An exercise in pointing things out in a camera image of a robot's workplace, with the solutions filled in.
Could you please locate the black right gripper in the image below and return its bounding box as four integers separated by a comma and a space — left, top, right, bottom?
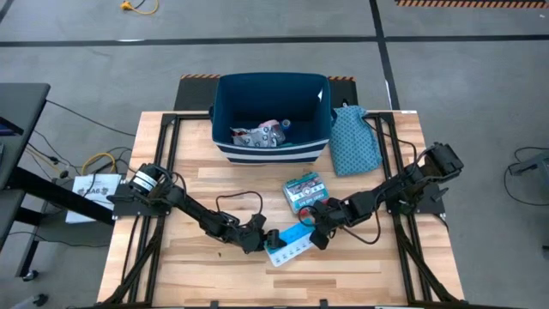
302, 199, 359, 251

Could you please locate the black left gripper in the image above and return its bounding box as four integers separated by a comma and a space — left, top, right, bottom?
231, 213, 287, 254

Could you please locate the blue white pill organizer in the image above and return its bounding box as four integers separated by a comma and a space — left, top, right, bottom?
263, 220, 317, 268

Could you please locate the green first aid kit box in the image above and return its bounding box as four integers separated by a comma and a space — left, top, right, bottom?
281, 171, 330, 215

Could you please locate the white printed plastic packet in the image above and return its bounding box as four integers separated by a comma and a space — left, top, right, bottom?
230, 124, 287, 148

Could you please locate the navy white striped fabric bin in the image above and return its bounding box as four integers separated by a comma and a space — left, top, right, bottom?
208, 71, 338, 167

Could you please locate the teal patterned fabric pouch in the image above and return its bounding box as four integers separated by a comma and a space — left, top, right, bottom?
329, 104, 383, 178

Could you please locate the black hazard-edged floor mat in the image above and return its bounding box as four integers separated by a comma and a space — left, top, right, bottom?
173, 73, 359, 112

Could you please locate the white printed paper sheet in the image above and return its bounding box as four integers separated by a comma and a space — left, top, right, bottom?
65, 173, 123, 224

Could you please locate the grey equipment stand foot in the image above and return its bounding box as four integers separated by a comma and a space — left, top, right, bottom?
508, 149, 549, 177

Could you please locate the hazard striped floor strip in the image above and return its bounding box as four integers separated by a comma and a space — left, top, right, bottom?
395, 0, 549, 9

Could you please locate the dark grey desk top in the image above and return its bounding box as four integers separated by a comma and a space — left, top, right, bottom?
0, 82, 51, 252

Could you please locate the blue item on desk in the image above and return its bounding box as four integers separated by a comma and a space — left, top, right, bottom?
0, 116, 25, 137

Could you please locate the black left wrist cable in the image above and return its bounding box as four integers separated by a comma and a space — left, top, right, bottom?
214, 191, 263, 224

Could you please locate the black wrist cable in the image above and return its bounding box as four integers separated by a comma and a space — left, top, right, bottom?
214, 191, 263, 224
341, 209, 383, 246

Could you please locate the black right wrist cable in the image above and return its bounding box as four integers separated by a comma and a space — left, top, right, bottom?
341, 209, 383, 246

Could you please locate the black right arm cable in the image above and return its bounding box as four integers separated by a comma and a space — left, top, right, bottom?
362, 112, 419, 168

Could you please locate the thin yellow cable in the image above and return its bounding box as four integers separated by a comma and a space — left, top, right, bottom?
81, 152, 118, 175

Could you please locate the black stand cable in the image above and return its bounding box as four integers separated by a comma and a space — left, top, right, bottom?
504, 146, 549, 211

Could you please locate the black desk leg frame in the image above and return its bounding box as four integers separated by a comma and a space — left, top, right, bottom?
8, 165, 117, 280

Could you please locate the black floor cable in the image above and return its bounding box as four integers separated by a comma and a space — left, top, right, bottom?
45, 99, 136, 137

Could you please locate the yellow extension cord with plug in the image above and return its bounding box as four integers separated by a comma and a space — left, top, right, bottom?
120, 0, 160, 16

